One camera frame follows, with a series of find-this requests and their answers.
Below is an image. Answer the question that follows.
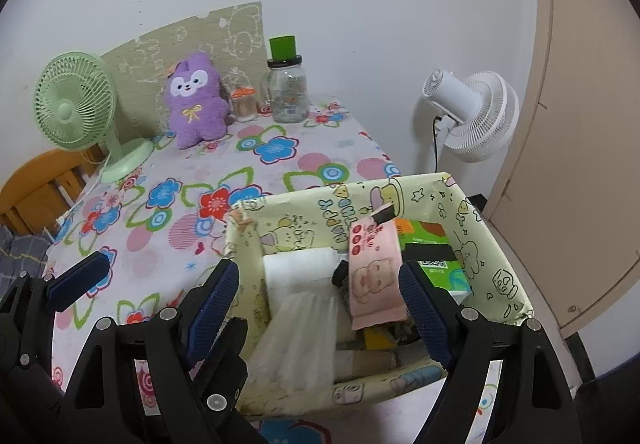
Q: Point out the yellow sponge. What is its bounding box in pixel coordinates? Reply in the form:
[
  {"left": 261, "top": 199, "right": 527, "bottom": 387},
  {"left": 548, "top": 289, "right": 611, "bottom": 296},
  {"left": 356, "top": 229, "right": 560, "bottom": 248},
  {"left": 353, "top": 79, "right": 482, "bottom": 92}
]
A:
[{"left": 362, "top": 327, "right": 396, "bottom": 351}]

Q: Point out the wooden chair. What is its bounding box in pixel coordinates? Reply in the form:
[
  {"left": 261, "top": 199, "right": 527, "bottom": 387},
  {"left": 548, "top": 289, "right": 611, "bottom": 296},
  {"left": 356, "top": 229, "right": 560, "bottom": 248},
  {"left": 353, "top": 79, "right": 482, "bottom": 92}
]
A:
[{"left": 0, "top": 149, "right": 107, "bottom": 236}]

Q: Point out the beige door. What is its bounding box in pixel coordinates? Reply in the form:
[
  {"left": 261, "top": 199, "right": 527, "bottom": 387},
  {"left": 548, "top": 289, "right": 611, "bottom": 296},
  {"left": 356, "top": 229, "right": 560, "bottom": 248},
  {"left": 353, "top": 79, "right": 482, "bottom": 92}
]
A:
[{"left": 482, "top": 0, "right": 640, "bottom": 341}]

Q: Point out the plaid blanket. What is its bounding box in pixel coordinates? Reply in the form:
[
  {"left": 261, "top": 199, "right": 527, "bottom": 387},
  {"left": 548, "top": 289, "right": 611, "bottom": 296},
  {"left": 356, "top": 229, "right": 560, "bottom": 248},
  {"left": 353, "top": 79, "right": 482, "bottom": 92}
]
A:
[{"left": 0, "top": 224, "right": 52, "bottom": 286}]

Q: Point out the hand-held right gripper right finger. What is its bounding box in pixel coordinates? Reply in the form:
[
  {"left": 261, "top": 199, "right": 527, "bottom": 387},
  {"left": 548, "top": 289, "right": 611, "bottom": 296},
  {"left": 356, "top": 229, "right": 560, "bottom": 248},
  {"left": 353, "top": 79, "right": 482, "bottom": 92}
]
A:
[{"left": 399, "top": 260, "right": 583, "bottom": 444}]

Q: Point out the green tissue pack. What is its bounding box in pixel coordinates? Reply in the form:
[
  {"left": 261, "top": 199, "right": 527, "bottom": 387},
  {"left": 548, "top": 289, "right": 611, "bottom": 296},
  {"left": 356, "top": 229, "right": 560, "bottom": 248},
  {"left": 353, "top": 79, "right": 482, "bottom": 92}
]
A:
[{"left": 395, "top": 219, "right": 473, "bottom": 307}]

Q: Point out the green patterned paper board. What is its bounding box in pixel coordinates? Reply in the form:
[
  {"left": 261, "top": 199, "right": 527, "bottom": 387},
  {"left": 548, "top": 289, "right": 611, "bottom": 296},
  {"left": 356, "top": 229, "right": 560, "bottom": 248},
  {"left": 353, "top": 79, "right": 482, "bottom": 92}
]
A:
[{"left": 100, "top": 2, "right": 266, "bottom": 135}]

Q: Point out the purple plush toy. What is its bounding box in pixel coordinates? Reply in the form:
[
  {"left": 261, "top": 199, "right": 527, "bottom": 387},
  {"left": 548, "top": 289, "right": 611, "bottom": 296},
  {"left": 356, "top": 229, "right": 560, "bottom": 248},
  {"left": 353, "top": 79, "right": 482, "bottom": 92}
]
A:
[{"left": 165, "top": 51, "right": 232, "bottom": 150}]

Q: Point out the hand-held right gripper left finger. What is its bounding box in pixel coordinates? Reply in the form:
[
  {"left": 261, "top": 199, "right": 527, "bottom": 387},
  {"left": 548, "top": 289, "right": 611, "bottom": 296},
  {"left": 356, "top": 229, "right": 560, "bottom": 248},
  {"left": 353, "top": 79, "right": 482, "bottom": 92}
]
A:
[{"left": 57, "top": 259, "right": 241, "bottom": 444}]

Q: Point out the toothpick holder orange lid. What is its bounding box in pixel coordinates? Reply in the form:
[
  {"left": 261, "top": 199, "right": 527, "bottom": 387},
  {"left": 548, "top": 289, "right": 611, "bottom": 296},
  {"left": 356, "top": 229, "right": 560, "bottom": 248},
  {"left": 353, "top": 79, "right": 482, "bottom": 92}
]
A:
[{"left": 230, "top": 87, "right": 260, "bottom": 123}]

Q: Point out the white cloth item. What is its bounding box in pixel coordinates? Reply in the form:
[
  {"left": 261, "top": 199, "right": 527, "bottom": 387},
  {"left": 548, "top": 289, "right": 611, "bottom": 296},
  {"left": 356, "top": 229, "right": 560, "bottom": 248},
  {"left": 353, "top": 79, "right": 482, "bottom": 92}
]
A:
[{"left": 248, "top": 247, "right": 343, "bottom": 392}]

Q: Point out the floral tablecloth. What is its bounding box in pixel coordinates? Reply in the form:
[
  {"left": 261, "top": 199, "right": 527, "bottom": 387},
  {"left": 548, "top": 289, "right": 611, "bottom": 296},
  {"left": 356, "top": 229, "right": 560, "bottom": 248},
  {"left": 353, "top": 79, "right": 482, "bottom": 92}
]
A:
[{"left": 45, "top": 99, "right": 506, "bottom": 444}]

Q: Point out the black fan cable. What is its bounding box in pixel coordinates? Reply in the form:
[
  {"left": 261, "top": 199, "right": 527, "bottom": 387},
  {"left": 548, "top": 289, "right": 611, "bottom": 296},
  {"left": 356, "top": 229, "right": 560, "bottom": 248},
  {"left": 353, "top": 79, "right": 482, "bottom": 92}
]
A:
[{"left": 431, "top": 117, "right": 444, "bottom": 176}]

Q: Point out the yellow cartoon print box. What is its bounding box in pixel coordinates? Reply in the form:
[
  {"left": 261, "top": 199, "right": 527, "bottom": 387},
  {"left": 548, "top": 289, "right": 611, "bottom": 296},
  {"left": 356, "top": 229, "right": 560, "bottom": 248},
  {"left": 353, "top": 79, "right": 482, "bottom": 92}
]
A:
[{"left": 222, "top": 171, "right": 533, "bottom": 417}]

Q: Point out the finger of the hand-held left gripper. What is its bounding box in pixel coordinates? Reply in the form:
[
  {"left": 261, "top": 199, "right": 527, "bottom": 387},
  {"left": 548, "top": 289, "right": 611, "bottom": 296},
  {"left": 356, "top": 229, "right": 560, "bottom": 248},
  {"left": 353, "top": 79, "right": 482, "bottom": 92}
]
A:
[
  {"left": 165, "top": 318, "right": 262, "bottom": 444},
  {"left": 0, "top": 253, "right": 111, "bottom": 444}
]

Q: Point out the green desk fan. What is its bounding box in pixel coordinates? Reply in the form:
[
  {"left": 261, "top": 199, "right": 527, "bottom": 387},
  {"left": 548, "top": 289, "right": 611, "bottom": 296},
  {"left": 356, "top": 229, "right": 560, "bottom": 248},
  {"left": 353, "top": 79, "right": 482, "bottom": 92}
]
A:
[{"left": 34, "top": 52, "right": 154, "bottom": 184}]

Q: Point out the white standing fan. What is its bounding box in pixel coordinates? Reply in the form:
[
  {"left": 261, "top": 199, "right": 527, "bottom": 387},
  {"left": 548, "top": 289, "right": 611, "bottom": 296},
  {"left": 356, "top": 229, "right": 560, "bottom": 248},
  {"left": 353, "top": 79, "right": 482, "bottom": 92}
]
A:
[{"left": 421, "top": 68, "right": 521, "bottom": 164}]

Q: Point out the glass jar green lid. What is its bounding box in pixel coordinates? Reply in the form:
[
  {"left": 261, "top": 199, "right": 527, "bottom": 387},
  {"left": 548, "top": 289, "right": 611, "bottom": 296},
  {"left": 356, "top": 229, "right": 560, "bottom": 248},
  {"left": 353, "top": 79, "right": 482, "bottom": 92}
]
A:
[{"left": 260, "top": 35, "right": 309, "bottom": 123}]

